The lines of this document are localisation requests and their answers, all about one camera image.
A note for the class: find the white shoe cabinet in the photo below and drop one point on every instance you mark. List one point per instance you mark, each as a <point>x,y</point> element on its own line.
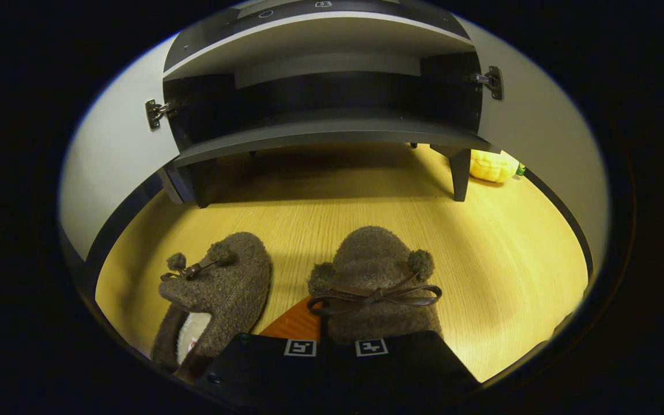
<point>320,135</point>

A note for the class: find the white shoe cabinet door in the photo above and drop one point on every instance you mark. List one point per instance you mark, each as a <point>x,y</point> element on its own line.
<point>113,150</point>
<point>551,127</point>

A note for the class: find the brown fuzzy shoe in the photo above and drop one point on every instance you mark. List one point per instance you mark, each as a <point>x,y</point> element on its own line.
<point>234,288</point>
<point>372,259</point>

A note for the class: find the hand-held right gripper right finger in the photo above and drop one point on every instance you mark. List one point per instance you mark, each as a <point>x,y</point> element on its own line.
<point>389,374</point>

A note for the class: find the yellow drink bottle green cap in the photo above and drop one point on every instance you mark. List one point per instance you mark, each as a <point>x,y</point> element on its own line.
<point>490,166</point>

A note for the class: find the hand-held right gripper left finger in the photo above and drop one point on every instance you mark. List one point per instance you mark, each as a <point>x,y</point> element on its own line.
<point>274,374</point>

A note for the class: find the metal door hinge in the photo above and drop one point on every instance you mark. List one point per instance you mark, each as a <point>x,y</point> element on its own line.
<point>154,112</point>
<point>493,82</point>

